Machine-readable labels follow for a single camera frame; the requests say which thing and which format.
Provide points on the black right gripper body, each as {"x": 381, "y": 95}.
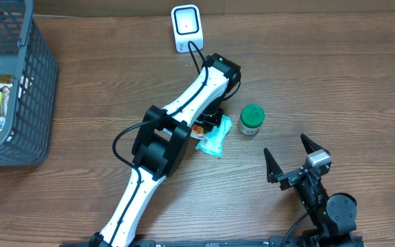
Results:
{"x": 293, "y": 175}

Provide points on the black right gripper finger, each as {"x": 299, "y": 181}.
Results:
{"x": 273, "y": 169}
{"x": 310, "y": 146}

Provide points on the orange Kleenex tissue pack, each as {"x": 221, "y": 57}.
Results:
{"x": 197, "y": 132}

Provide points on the teal wet wipes pack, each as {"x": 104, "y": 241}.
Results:
{"x": 213, "y": 141}

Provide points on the green lid glass jar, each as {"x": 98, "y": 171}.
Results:
{"x": 251, "y": 119}

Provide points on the brown cookie snack bag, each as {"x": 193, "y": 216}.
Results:
{"x": 5, "y": 86}

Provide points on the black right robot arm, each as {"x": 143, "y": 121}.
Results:
{"x": 329, "y": 220}

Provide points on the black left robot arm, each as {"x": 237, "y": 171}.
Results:
{"x": 161, "y": 143}

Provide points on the white barcode scanner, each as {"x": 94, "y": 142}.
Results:
{"x": 187, "y": 26}

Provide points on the grey plastic mesh basket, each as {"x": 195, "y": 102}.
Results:
{"x": 27, "y": 58}

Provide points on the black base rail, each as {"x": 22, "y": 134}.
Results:
{"x": 218, "y": 243}

